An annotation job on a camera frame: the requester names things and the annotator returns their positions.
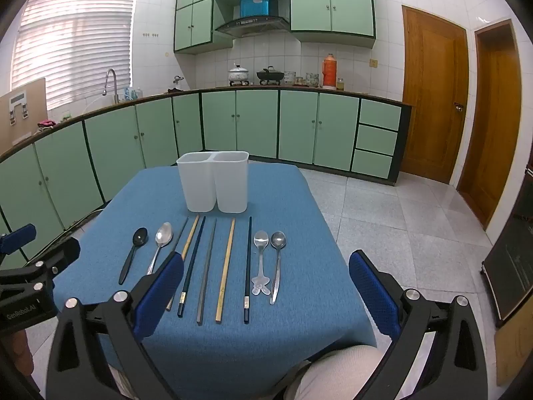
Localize thin dark chopstick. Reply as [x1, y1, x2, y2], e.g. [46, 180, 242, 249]
[172, 216, 190, 256]

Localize black appliance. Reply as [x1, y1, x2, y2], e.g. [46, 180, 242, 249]
[482, 167, 533, 330]

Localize brown cardboard box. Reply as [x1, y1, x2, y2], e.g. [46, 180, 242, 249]
[0, 77, 48, 156]

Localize blue box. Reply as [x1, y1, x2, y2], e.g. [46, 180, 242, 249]
[239, 0, 279, 18]

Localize white window blind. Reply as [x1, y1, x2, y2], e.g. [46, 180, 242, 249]
[10, 0, 139, 111]

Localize closed wooden door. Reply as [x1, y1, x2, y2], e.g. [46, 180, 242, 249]
[400, 5, 470, 185]

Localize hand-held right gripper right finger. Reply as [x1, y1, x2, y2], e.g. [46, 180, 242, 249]
[349, 250, 498, 400]

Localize blue table cloth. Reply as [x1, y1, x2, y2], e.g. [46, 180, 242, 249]
[52, 166, 377, 400]

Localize cardboard sheet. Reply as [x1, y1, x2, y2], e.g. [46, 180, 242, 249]
[493, 306, 533, 386]

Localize green wall cabinets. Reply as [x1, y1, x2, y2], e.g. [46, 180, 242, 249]
[174, 0, 376, 55]

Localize white two-part utensil holder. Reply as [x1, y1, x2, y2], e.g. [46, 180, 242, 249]
[176, 151, 251, 214]

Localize white cooking pot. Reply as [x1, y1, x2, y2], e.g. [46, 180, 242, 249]
[227, 63, 251, 86]

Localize black wok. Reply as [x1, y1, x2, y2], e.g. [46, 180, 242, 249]
[256, 66, 286, 85]

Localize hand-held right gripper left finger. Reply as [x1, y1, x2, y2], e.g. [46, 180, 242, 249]
[45, 251, 186, 400]

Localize plain metal spoon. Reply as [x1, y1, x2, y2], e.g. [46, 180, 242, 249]
[269, 231, 287, 305]

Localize black range hood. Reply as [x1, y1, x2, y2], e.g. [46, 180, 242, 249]
[214, 16, 291, 38]

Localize dark blue chopstick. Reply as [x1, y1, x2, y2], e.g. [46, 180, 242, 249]
[177, 215, 207, 318]
[244, 216, 253, 323]

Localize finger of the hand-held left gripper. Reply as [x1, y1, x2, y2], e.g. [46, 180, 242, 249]
[0, 237, 81, 294]
[0, 223, 37, 256]

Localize person's left hand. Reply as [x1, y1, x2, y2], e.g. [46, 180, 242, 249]
[0, 329, 34, 381]

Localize metal spoon with figure handle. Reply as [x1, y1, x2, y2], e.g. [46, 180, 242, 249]
[251, 230, 271, 297]

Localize metal kitchen faucet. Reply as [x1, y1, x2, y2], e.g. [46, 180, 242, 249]
[103, 68, 119, 105]

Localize green base cabinets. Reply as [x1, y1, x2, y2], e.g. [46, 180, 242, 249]
[0, 87, 413, 267]

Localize wooden door in frame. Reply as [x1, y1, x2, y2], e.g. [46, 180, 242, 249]
[456, 19, 523, 230]

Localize black plastic spoon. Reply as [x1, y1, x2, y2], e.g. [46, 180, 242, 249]
[118, 227, 149, 286]

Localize person's leg in white trousers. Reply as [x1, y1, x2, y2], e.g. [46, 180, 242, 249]
[283, 344, 388, 400]

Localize orange thermos flask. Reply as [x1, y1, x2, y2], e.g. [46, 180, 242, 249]
[321, 53, 338, 89]

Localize large metal spoon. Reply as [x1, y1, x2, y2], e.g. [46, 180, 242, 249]
[146, 222, 174, 276]

